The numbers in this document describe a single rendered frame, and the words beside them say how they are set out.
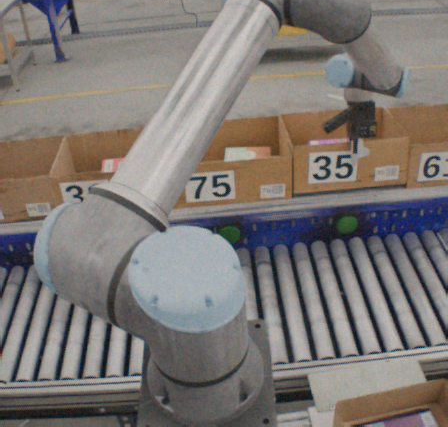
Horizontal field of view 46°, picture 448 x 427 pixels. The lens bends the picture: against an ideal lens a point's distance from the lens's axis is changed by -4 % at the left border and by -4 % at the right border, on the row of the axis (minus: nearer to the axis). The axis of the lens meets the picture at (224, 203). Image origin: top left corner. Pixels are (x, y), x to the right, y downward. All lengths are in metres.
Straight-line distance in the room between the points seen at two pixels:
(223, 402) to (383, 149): 1.18
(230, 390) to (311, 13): 0.66
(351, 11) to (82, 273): 0.66
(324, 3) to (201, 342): 0.63
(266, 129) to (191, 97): 1.12
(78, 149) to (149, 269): 1.39
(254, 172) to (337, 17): 0.82
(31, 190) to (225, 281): 1.24
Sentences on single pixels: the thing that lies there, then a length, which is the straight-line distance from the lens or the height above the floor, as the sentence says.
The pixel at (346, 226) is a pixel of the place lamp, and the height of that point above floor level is 0.81.
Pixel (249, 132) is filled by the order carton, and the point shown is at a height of 0.99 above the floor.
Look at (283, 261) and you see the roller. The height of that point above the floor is 0.75.
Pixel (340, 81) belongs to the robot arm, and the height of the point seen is 1.32.
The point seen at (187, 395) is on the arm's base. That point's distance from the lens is 0.84.
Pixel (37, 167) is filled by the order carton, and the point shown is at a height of 0.93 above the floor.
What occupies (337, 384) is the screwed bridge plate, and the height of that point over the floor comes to 0.75.
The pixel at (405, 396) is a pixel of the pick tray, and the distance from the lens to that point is 1.41.
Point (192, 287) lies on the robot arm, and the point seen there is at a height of 1.47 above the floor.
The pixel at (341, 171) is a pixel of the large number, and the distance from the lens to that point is 1.82.
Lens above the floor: 1.95
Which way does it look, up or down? 35 degrees down
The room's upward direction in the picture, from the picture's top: 5 degrees counter-clockwise
